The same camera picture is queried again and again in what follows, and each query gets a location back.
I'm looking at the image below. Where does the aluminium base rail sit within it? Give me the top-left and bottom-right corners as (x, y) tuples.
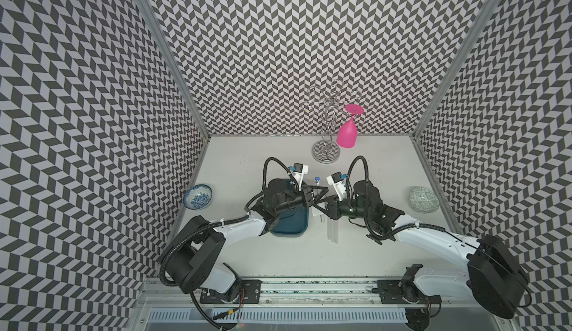
(126, 277), (519, 330)

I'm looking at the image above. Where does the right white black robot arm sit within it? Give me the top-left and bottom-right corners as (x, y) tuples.
(313, 181), (532, 319)

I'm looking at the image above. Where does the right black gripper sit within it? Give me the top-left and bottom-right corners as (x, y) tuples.
(312, 193), (370, 222)

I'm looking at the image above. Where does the chrome wire glass rack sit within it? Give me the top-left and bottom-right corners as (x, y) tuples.
(303, 79), (357, 164)

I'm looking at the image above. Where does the blue patterned small bowl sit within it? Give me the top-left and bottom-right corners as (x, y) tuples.
(183, 184), (212, 210)

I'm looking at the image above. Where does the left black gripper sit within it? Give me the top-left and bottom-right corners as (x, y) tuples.
(275, 184), (329, 213)

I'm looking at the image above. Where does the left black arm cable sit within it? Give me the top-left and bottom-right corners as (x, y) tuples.
(156, 156), (296, 331)

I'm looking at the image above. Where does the teal rectangular plastic tray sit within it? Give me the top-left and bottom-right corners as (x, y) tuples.
(271, 207), (309, 237)

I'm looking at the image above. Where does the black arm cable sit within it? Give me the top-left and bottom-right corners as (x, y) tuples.
(156, 156), (296, 331)
(346, 155), (535, 307)

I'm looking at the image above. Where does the white gauze cloth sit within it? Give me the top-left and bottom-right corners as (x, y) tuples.
(309, 202), (325, 223)

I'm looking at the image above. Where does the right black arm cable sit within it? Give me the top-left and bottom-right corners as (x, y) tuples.
(346, 155), (535, 307)

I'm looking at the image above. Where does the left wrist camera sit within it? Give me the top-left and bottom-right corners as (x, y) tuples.
(289, 163), (309, 190)

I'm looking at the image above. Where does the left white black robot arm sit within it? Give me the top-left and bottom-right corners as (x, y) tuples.
(158, 178), (329, 303)

